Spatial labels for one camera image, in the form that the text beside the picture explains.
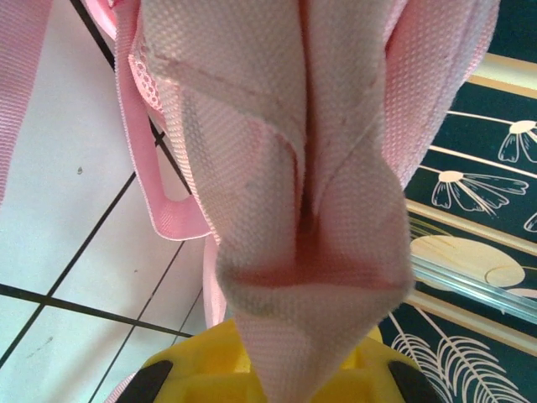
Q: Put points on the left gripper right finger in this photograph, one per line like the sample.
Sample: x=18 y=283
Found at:
x=386 y=382

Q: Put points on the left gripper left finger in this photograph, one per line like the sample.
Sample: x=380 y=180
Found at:
x=201 y=369

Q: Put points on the pink backpack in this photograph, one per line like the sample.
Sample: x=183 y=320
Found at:
x=293 y=126

